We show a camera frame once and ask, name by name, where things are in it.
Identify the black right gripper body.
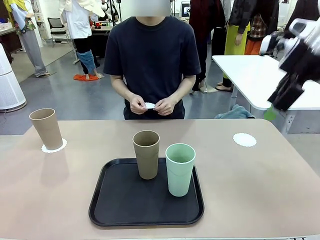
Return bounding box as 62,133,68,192
278,39,320,84

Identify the mint green tall cup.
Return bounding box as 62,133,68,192
164,142,196,198

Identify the light tan tall cup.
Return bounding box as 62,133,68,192
29,107,64,151

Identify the person's right forearm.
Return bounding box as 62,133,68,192
110,74,134,101

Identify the person's left forearm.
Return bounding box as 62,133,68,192
172,74,197,102

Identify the person's left hand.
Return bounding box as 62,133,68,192
155,97,176,117

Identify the person's right hand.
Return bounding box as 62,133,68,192
129,95,147,115

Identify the white background table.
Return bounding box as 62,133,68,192
211,54,320,133

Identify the teal crumpled cloth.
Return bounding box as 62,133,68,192
214,103,256,120

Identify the mannequin with orange trousers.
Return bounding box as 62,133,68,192
244,12,266,55

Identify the mannequin in black coat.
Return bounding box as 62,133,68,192
289,0,320,26

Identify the mannequin with yellow skirt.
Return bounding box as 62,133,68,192
215,0,251,92

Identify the mannequin in dark red garment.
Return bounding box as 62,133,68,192
189,0,226,92

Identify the person in navy t-shirt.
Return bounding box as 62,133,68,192
103,15,202,120

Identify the dark tan tall cup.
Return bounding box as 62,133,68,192
132,129,161,180

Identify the black plastic serving tray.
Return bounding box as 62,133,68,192
88,157,205,227

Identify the dark background desk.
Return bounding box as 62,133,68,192
90,24,113,59

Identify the orange cloth on floor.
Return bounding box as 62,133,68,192
72,73,100,81

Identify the mannequin with white shirt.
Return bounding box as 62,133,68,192
58,0,101,80

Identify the black mesh office chair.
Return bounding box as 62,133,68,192
46,16,72,48

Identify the mannequin with yellow vest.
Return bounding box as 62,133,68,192
6,0,50,78

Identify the white cylindrical air purifier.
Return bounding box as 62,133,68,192
0,42,27,111

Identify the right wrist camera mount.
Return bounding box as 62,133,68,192
287,17,316,39

